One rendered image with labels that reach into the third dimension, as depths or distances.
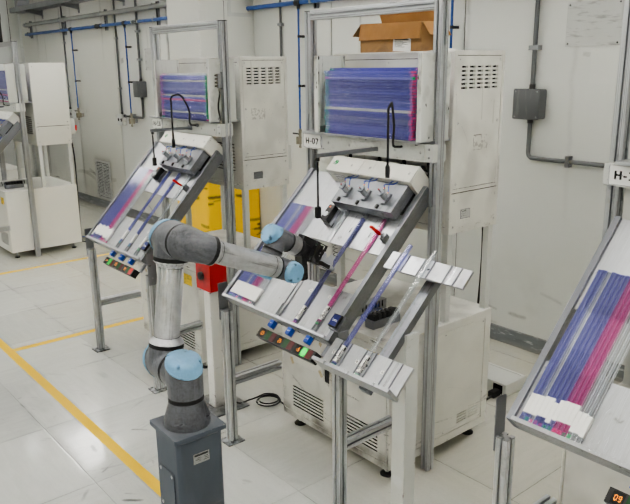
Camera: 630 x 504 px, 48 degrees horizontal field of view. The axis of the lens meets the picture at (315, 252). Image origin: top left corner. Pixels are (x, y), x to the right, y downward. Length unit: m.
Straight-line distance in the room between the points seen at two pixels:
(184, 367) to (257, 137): 1.98
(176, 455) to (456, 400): 1.38
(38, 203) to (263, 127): 3.37
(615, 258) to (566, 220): 1.90
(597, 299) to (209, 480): 1.33
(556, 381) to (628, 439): 0.24
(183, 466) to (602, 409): 1.26
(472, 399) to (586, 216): 1.30
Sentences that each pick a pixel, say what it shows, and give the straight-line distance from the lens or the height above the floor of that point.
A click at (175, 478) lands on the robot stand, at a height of 0.40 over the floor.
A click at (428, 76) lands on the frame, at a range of 2.68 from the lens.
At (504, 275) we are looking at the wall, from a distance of 4.43.
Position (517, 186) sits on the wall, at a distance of 4.28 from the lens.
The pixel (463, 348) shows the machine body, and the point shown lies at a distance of 3.15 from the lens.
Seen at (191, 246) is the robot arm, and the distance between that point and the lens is 2.19.
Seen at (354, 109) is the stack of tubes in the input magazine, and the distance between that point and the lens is 2.92.
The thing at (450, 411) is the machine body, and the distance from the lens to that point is 3.22.
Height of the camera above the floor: 1.67
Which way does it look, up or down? 15 degrees down
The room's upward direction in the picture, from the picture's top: 1 degrees counter-clockwise
